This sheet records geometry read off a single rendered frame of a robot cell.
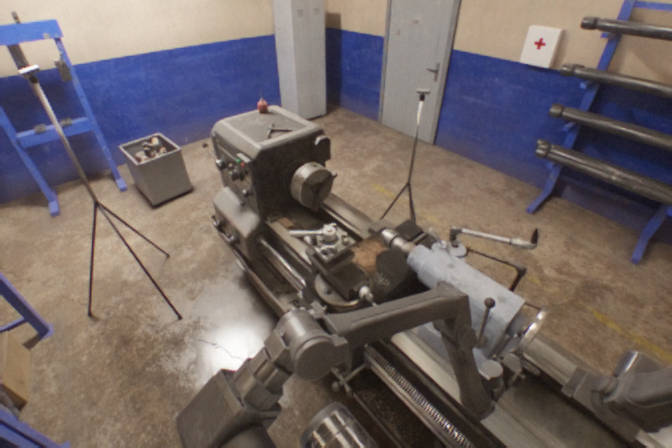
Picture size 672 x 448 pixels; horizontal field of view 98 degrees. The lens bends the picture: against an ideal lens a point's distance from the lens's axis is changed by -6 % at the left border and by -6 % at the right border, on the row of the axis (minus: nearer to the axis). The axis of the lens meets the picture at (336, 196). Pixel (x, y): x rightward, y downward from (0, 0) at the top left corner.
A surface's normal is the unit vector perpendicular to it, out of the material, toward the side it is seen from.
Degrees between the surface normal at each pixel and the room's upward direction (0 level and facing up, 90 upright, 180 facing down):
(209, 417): 30
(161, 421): 0
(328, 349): 71
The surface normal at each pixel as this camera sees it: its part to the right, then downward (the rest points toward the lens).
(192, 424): -0.38, -0.51
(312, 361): 0.47, 0.22
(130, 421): 0.00, -0.81
